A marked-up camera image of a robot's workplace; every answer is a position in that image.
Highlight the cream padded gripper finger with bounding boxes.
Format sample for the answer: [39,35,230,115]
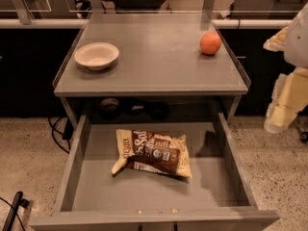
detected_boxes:
[263,27,289,52]
[264,67,308,134]

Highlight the brown and cream chip bag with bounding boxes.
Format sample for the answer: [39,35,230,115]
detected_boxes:
[112,129,193,178]

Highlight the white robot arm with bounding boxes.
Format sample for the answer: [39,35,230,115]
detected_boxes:
[264,5,308,134]

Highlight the open grey top drawer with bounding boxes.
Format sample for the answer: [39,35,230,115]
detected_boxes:
[30,114,279,231]

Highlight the grey cabinet counter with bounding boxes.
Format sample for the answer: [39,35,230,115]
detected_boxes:
[55,13,250,123]

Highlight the dark round object under counter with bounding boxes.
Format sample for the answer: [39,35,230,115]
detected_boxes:
[99,98,120,118]

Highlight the orange fruit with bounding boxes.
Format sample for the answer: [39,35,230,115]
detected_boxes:
[200,33,221,55]

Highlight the white paper bowl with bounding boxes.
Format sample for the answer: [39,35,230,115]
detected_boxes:
[74,42,119,71]

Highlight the black stand bottom left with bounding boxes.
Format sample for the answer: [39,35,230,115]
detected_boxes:
[1,191,30,231]

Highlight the black floor cables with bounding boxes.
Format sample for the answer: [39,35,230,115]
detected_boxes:
[47,115,75,155]

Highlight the white horizontal rail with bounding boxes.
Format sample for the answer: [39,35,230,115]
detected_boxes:
[0,19,291,29]

